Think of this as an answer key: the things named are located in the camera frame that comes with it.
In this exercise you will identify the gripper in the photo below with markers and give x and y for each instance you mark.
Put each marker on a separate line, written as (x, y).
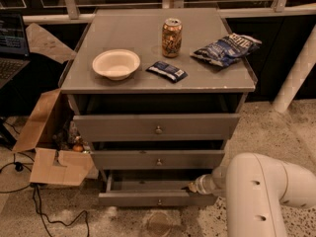
(204, 184)

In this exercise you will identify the grey bottom drawer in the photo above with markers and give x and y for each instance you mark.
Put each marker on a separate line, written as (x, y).
(152, 188)

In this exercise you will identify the grey drawer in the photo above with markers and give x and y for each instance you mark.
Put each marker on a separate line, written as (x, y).
(152, 188)
(157, 159)
(96, 128)

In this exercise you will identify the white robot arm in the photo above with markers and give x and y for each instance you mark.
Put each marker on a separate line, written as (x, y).
(256, 187)

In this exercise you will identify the grey top drawer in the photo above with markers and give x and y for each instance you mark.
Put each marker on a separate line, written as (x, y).
(96, 128)

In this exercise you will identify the grey middle drawer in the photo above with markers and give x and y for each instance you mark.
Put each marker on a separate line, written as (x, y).
(157, 159)

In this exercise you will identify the grey drawer cabinet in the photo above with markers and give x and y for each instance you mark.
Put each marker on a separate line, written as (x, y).
(206, 89)

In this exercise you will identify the open cardboard box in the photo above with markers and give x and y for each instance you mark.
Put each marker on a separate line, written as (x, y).
(55, 163)

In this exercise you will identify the small dark blue packet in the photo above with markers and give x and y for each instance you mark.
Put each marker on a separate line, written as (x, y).
(167, 71)

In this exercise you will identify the small orange figurine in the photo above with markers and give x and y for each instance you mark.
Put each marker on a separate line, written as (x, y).
(78, 144)

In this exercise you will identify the blue chip bag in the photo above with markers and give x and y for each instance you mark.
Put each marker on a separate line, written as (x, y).
(228, 50)

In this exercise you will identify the white paper bowl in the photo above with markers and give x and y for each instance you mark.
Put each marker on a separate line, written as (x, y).
(116, 64)

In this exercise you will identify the white metal railing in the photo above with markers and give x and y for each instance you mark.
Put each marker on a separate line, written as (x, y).
(286, 27)

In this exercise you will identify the gold soda can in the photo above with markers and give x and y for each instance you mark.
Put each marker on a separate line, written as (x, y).
(171, 37)

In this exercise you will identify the black laptop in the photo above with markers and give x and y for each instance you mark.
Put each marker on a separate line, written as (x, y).
(14, 47)

